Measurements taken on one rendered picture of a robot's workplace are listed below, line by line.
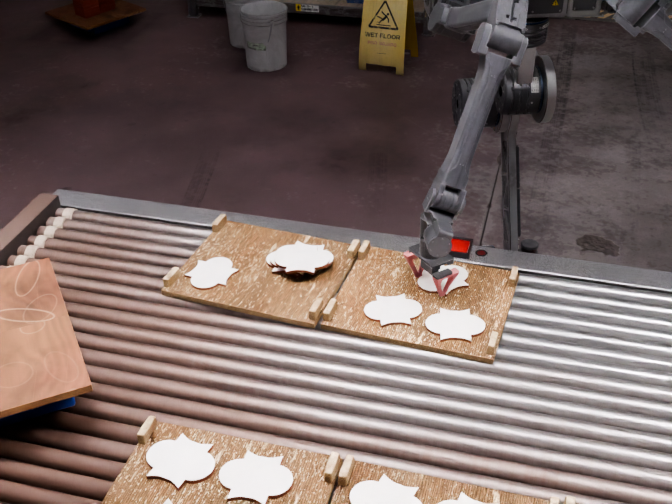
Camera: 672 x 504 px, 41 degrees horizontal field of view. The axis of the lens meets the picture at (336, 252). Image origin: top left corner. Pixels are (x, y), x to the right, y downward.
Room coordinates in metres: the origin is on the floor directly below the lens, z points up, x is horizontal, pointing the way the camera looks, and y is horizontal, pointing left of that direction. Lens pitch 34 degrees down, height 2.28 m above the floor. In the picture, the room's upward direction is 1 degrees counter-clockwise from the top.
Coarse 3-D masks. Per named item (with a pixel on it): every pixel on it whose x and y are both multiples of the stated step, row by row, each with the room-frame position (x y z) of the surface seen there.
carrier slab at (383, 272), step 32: (384, 256) 1.94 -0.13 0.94; (352, 288) 1.81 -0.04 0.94; (384, 288) 1.80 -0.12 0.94; (416, 288) 1.80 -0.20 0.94; (480, 288) 1.79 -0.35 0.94; (512, 288) 1.79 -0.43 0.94; (352, 320) 1.68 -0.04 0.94; (416, 320) 1.67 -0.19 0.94; (448, 352) 1.56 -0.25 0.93; (480, 352) 1.55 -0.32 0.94
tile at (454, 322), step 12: (444, 312) 1.69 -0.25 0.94; (456, 312) 1.69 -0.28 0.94; (468, 312) 1.69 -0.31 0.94; (432, 324) 1.65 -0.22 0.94; (444, 324) 1.65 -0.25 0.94; (456, 324) 1.65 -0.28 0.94; (468, 324) 1.64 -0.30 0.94; (480, 324) 1.64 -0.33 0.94; (444, 336) 1.60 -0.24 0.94; (456, 336) 1.60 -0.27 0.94; (468, 336) 1.60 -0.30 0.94
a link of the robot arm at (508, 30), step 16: (496, 0) 1.97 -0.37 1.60; (512, 0) 1.99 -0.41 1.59; (432, 16) 2.31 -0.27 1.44; (448, 16) 2.24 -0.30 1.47; (464, 16) 2.16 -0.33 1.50; (480, 16) 2.06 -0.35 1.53; (496, 16) 1.93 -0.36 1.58; (512, 16) 1.95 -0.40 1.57; (464, 32) 2.22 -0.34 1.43; (496, 32) 1.91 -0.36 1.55; (512, 32) 1.92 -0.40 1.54; (496, 48) 1.92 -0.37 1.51; (512, 48) 1.91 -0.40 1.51
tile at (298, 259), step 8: (296, 248) 1.93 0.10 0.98; (304, 248) 1.92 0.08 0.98; (312, 248) 1.92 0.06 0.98; (280, 256) 1.89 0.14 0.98; (288, 256) 1.89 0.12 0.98; (296, 256) 1.89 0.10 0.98; (304, 256) 1.89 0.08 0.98; (312, 256) 1.89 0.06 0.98; (320, 256) 1.89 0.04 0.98; (328, 256) 1.89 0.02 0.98; (280, 264) 1.86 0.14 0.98; (288, 264) 1.86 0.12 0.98; (296, 264) 1.85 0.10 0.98; (304, 264) 1.85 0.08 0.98; (312, 264) 1.85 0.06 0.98; (320, 264) 1.85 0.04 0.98; (288, 272) 1.83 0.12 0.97; (304, 272) 1.83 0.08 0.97; (312, 272) 1.82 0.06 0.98
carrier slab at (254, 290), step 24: (216, 240) 2.03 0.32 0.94; (240, 240) 2.03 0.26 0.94; (264, 240) 2.03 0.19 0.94; (288, 240) 2.03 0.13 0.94; (312, 240) 2.03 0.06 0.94; (192, 264) 1.92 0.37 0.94; (240, 264) 1.92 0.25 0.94; (264, 264) 1.92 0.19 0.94; (336, 264) 1.91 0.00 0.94; (168, 288) 1.82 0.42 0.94; (192, 288) 1.82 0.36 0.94; (216, 288) 1.82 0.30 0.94; (240, 288) 1.82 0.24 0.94; (264, 288) 1.81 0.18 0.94; (288, 288) 1.81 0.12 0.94; (312, 288) 1.81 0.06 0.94; (336, 288) 1.81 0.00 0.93; (264, 312) 1.72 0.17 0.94; (288, 312) 1.71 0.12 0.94
